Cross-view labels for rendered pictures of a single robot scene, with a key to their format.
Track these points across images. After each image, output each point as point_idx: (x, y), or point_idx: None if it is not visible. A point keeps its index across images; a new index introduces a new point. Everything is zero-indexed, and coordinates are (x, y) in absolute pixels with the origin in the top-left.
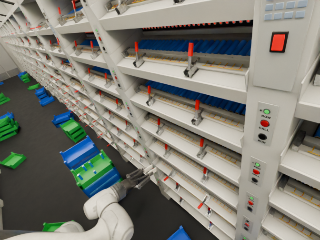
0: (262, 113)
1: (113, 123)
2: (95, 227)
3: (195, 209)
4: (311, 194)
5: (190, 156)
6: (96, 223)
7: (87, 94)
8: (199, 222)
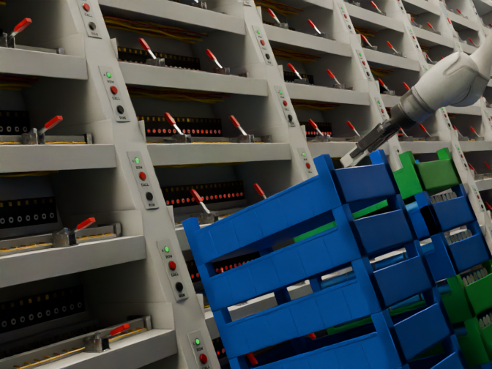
0: (341, 9)
1: (207, 143)
2: (474, 52)
3: None
4: None
5: (341, 96)
6: None
7: (90, 45)
8: None
